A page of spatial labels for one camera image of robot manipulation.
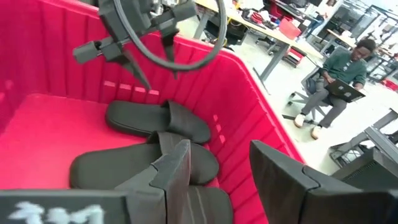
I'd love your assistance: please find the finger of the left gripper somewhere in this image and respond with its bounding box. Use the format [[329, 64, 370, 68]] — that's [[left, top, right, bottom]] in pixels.
[[160, 27, 180, 80], [119, 49, 153, 91]]

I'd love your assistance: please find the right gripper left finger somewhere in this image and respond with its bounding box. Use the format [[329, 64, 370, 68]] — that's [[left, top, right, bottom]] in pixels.
[[114, 139, 191, 224]]

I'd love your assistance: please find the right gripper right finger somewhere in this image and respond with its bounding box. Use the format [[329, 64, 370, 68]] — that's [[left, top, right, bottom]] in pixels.
[[248, 139, 358, 224]]

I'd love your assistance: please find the small smooth black slide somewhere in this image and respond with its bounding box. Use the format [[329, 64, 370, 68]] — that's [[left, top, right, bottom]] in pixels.
[[104, 99, 212, 144], [69, 132, 220, 190]]

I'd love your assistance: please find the red plastic bin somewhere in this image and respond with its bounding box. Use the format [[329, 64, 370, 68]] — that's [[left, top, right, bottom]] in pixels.
[[0, 0, 305, 224]]

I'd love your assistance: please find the black perforated box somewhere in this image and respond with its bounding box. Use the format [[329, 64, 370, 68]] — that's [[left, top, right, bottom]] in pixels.
[[331, 146, 398, 191]]

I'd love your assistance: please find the long wooden work table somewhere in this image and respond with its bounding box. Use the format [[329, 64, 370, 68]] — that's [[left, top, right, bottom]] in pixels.
[[194, 0, 326, 83]]

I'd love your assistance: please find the grey office chair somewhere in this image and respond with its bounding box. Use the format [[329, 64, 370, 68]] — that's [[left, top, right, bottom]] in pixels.
[[281, 67, 335, 125]]

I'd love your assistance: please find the small red box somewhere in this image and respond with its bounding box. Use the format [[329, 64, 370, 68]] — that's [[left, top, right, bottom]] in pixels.
[[278, 17, 303, 40]]

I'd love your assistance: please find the dark grey laptop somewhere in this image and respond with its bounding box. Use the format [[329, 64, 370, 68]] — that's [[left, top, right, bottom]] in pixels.
[[324, 78, 367, 104]]

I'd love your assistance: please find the person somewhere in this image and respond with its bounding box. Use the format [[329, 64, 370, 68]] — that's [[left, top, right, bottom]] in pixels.
[[294, 37, 377, 141]]

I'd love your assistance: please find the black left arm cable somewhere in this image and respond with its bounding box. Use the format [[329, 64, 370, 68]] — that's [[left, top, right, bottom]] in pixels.
[[112, 0, 228, 73]]

